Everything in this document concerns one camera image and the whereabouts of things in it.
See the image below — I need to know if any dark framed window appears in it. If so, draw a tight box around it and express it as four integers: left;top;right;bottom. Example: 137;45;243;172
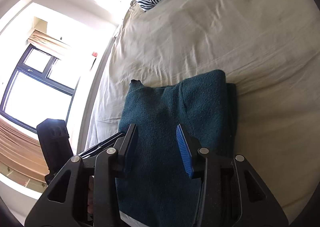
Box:
1;44;80;133

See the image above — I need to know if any brown roman blind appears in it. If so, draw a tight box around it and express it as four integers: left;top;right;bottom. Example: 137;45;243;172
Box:
27;29;68;53

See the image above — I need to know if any cream bed sheet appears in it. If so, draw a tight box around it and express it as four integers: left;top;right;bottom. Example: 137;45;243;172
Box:
86;0;319;221

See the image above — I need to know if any teal knitted sweater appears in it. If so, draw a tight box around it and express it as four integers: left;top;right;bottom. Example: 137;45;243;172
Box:
116;70;238;226

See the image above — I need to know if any brown striped curtain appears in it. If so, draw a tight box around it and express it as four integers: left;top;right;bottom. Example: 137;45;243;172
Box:
1;120;49;183

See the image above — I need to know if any person's left hand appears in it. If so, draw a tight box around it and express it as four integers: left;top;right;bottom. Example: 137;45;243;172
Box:
87;176;94;215

